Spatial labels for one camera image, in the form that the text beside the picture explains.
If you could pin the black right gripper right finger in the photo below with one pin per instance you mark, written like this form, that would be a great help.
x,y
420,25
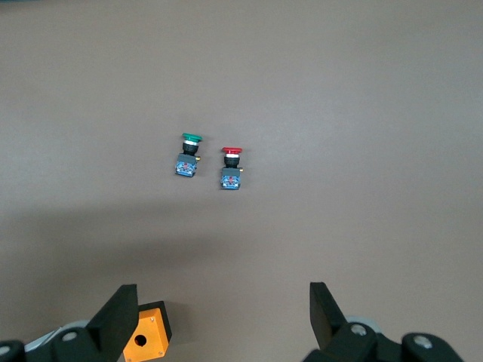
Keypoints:
x,y
332,332

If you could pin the green push button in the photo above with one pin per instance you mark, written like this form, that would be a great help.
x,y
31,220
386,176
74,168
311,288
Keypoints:
x,y
188,156

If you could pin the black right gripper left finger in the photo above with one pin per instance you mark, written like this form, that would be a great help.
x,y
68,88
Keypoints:
x,y
109,324

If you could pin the red push button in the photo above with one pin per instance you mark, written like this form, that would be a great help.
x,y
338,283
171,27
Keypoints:
x,y
231,169

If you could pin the orange box with hole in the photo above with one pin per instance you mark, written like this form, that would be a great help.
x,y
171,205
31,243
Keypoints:
x,y
151,332

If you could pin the brown table mat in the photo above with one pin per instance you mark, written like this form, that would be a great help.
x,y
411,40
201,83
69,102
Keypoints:
x,y
339,113

